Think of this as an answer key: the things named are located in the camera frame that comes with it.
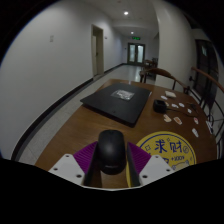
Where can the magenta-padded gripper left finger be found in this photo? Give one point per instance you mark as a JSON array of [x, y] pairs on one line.
[[68, 166]]

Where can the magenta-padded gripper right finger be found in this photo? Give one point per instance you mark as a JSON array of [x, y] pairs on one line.
[[153, 166]]

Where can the black computer mouse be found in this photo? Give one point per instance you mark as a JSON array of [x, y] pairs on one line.
[[111, 150]]

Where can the round yellow printed mouse pad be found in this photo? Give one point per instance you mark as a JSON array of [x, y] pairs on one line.
[[170, 146]]

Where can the cream and orange sticker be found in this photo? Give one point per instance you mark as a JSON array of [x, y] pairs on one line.
[[167, 118]]

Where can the orange and white sticker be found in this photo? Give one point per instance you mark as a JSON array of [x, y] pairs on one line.
[[177, 120]]

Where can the white oblong sticker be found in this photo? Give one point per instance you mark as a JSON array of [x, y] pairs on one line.
[[195, 132]]

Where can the small black box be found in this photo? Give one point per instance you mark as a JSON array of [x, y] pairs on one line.
[[159, 106]]

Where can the red and white sticker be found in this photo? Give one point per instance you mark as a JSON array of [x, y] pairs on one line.
[[196, 120]]

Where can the white flat strip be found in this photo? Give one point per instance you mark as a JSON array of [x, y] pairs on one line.
[[209, 127]]

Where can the large black flat desk mat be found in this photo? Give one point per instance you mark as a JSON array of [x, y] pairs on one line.
[[116, 106]]

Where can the small white box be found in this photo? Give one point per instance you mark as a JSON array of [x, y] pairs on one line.
[[170, 94]]

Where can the clear plastic bag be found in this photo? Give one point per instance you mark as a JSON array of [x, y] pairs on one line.
[[123, 95]]

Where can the curved-back wooden chair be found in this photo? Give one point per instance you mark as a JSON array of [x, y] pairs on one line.
[[163, 72]]

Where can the distant wooden chairs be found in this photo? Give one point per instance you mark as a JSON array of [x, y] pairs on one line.
[[151, 63]]

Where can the dark framed window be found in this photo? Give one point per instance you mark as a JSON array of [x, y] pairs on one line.
[[205, 66]]

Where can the glass double door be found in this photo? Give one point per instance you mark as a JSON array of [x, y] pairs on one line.
[[136, 53]]

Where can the white side door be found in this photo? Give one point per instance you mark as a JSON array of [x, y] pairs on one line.
[[97, 50]]

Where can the green exit sign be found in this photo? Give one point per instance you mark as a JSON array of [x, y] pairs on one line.
[[136, 38]]

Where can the wooden chair with metal frame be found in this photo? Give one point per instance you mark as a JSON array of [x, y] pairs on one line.
[[206, 78]]

